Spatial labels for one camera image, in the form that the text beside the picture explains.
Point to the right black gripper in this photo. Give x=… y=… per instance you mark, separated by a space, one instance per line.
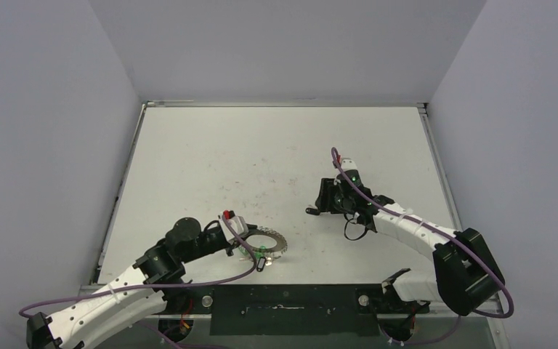
x=327 y=196

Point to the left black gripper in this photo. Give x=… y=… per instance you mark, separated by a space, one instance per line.
x=230 y=246

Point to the metal disc with keyrings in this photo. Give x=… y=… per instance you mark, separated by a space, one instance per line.
x=271 y=242

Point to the key with green tag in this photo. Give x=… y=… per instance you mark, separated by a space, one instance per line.
x=258 y=253

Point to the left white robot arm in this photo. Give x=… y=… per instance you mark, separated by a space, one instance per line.
x=145 y=288

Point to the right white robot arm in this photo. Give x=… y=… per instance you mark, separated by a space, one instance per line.
x=465 y=272

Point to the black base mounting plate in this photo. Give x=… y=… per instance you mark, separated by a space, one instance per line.
x=294 y=309

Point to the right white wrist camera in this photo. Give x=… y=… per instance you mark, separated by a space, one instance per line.
x=349 y=167

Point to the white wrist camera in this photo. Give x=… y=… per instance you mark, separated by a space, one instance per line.
x=349 y=167
x=231 y=223

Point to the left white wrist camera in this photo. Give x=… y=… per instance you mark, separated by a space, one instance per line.
x=231 y=223

